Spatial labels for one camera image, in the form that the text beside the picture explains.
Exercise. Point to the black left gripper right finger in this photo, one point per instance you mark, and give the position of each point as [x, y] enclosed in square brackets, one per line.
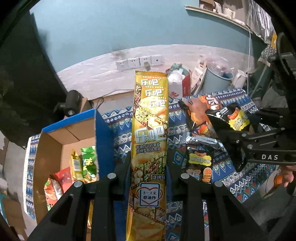
[227, 218]

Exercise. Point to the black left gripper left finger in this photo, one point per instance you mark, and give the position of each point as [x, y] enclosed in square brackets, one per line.
[68, 218]

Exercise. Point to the black yellow small snack bag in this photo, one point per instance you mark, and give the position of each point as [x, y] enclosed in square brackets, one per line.
[228, 118]

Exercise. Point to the red-orange snack bag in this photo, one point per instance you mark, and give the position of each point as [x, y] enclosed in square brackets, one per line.
[64, 178]

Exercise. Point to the green pea snack bag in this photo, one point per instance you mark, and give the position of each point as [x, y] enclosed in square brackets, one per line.
[89, 164]

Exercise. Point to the golden long chips pack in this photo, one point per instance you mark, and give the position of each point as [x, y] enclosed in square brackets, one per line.
[146, 214]

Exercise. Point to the black orange noodle snack bag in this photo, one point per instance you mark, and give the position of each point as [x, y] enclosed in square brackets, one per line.
[194, 109]

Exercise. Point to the orange green-label snack bag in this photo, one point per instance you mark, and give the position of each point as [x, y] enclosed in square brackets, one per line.
[53, 192]

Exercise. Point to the yellow long snack pack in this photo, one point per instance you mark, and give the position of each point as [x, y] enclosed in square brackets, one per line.
[76, 167]

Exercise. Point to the operator right hand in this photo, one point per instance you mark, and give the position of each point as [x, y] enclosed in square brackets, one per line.
[285, 177]

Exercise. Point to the white kettle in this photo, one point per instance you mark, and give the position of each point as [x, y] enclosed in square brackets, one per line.
[239, 79]

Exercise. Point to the black silver cookie snack bag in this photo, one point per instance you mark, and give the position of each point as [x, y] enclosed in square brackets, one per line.
[200, 152]

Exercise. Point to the blue-rimmed cardboard box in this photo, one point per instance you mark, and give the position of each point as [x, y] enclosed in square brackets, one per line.
[56, 143]

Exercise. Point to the grey-blue waste bin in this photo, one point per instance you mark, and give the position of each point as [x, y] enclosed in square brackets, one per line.
[214, 82]

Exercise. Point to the white red paper bag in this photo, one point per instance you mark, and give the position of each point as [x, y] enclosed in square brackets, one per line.
[179, 78]

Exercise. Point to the small brown cardboard box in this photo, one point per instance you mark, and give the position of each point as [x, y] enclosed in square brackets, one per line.
[84, 105]

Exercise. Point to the black camera on tripod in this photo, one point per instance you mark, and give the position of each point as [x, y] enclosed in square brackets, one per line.
[72, 94]

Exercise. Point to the grey plug with cable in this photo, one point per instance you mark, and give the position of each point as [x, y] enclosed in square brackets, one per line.
[147, 66]

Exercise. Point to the white wall socket strip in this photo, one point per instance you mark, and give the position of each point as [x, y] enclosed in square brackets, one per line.
[138, 62]

